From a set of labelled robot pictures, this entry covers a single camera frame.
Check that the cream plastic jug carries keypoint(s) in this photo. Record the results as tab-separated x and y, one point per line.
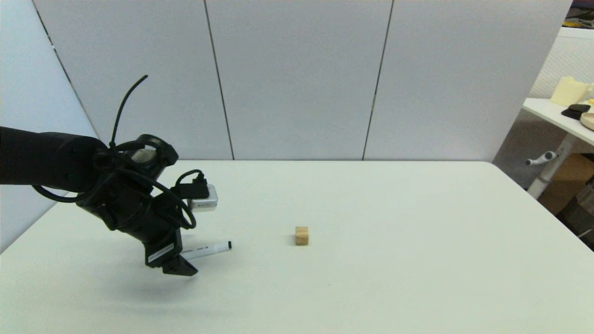
568	92

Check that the grey mesh basket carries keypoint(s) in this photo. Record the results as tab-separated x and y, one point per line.
582	212

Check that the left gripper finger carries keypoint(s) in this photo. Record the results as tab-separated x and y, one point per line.
181	268

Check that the beige bowl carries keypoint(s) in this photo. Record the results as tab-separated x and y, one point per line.
588	122

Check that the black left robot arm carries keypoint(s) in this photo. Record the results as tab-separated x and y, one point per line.
46	157

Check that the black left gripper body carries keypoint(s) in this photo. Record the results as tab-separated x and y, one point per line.
162	246

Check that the white side table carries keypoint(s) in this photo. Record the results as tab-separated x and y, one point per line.
550	112

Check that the white marker with black caps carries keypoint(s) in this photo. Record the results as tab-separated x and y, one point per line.
209	250

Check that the flat black object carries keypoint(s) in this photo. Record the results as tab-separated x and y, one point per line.
576	111

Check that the small wooden cube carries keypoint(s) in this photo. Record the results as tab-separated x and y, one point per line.
301	236

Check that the brown cardboard box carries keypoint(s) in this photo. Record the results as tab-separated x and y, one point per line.
575	170

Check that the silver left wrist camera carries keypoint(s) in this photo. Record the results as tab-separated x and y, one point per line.
206	202

